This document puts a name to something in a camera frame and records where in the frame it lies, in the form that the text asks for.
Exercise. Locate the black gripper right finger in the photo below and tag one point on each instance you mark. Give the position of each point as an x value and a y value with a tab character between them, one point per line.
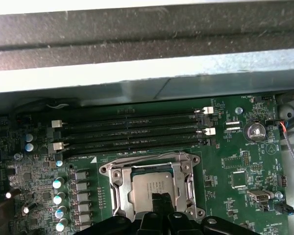
171	220

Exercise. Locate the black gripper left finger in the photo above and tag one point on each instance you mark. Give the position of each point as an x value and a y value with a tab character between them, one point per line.
156	220

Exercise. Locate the metal socket cover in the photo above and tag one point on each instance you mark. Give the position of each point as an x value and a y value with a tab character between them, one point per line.
181	188

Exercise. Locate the silver CPU plate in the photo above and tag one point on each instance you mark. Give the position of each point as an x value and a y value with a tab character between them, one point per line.
144	186

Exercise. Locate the CPU socket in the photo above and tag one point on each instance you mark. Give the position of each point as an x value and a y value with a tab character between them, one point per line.
115	180

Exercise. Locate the black RAM slot white latches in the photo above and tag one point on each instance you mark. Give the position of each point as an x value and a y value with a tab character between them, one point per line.
137	117
137	137

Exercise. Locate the green motherboard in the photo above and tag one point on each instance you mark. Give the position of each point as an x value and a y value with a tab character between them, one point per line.
223	171

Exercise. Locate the silver coin battery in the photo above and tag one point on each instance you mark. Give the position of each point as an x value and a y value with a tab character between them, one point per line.
256	132

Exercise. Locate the black open PC case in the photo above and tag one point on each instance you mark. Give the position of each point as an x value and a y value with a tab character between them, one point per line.
137	29

